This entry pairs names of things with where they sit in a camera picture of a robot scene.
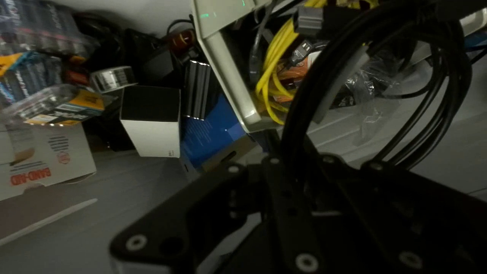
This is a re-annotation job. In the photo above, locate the white band-aid box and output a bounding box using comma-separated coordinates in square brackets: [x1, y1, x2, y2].
[0, 120, 99, 202]

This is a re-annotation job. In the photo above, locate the clear plastic battery pack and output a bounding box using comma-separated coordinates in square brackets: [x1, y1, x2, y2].
[0, 0, 99, 123]

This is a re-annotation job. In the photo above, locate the copper wire spool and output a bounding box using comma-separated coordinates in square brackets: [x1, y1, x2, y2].
[167, 27, 198, 53]

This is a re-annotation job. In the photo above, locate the blue box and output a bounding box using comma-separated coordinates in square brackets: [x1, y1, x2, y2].
[178, 94, 249, 170]

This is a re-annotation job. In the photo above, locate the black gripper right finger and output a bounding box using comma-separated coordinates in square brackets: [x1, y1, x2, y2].
[312, 152, 405, 217]

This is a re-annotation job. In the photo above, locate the silver tape roll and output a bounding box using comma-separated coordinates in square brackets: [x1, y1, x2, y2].
[90, 63, 138, 95]

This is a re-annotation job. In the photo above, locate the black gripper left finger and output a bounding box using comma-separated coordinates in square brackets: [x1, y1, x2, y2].
[251, 127, 312, 219]

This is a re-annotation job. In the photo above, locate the white box with black top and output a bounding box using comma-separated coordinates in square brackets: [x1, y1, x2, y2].
[119, 83, 183, 159]

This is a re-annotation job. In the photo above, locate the yellow cable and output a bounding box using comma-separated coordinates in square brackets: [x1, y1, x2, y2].
[254, 0, 379, 126]

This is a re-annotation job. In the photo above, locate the yellow flat package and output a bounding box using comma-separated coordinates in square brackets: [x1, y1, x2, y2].
[53, 89, 106, 121]

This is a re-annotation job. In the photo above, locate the black ribbed metal device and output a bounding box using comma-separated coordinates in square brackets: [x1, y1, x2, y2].
[181, 57, 213, 123]

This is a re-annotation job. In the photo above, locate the black cable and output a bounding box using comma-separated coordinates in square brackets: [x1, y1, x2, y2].
[280, 0, 475, 174]

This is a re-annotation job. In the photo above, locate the white compartment divider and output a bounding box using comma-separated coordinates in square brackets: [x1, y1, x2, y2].
[190, 0, 280, 133]

